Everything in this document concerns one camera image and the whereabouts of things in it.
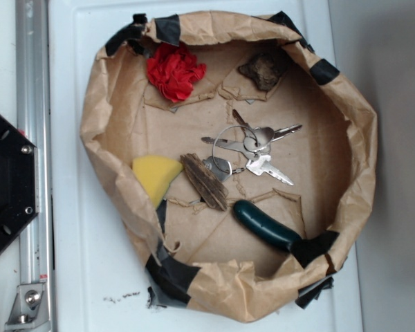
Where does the silver key bunch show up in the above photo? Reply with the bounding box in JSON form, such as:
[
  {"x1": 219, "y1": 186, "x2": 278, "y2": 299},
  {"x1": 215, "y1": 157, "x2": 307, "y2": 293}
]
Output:
[{"x1": 201, "y1": 109, "x2": 302, "y2": 186}]

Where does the brown rock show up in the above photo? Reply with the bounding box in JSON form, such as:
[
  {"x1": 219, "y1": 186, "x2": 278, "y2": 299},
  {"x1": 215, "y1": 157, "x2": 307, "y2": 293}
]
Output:
[{"x1": 238, "y1": 53, "x2": 289, "y2": 91}]

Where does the white plastic tray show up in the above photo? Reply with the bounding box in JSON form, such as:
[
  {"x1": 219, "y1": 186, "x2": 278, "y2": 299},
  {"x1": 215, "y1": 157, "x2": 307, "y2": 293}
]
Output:
[{"x1": 48, "y1": 1, "x2": 362, "y2": 331}]

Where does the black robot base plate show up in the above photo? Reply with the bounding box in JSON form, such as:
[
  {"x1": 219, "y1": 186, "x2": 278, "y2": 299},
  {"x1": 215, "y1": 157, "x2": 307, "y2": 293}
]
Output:
[{"x1": 0, "y1": 114, "x2": 38, "y2": 254}]

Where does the metal corner bracket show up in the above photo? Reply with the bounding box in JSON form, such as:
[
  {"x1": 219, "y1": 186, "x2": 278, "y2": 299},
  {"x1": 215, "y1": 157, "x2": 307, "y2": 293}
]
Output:
[{"x1": 4, "y1": 283, "x2": 49, "y2": 331}]

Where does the yellow sponge wedge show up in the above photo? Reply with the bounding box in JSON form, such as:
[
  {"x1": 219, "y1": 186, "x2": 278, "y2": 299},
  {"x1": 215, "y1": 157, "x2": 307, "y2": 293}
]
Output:
[{"x1": 131, "y1": 155, "x2": 183, "y2": 208}]

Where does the brown wood bark piece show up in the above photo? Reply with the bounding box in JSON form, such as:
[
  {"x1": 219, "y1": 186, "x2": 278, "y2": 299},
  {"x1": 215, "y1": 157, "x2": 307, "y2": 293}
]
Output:
[{"x1": 180, "y1": 154, "x2": 228, "y2": 211}]

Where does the brown paper bag bin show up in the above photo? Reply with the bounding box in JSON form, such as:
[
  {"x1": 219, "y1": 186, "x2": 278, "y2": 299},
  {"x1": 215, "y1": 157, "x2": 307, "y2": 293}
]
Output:
[{"x1": 80, "y1": 11, "x2": 378, "y2": 322}]

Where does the dark green plastic pickle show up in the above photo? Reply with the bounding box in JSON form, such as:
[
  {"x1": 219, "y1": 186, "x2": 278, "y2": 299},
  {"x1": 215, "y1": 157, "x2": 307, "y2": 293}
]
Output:
[{"x1": 233, "y1": 200, "x2": 302, "y2": 252}]

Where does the aluminium extrusion rail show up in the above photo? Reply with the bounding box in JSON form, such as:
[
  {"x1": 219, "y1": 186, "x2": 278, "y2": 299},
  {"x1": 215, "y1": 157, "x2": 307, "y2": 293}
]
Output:
[{"x1": 15, "y1": 1, "x2": 57, "y2": 331}]

